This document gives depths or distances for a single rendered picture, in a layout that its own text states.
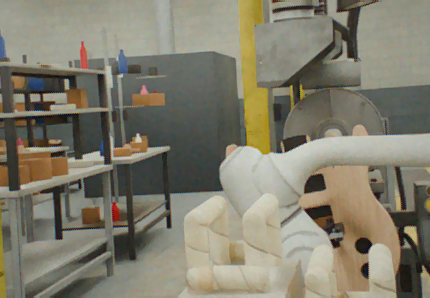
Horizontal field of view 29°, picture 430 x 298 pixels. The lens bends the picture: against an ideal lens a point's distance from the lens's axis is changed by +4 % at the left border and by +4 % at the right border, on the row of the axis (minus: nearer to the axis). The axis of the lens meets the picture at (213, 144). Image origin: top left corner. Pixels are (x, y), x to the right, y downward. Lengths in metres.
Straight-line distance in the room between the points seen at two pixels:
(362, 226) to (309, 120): 0.36
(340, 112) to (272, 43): 0.36
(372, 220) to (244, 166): 0.47
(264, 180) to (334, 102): 0.65
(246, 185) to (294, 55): 0.43
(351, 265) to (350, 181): 0.19
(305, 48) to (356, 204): 0.37
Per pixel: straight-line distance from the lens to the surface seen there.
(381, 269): 1.12
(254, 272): 1.11
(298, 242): 1.52
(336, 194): 1.92
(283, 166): 1.55
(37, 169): 5.72
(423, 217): 2.16
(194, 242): 1.13
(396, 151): 1.55
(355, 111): 2.15
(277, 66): 1.87
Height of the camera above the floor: 1.36
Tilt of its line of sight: 3 degrees down
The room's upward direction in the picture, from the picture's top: 4 degrees counter-clockwise
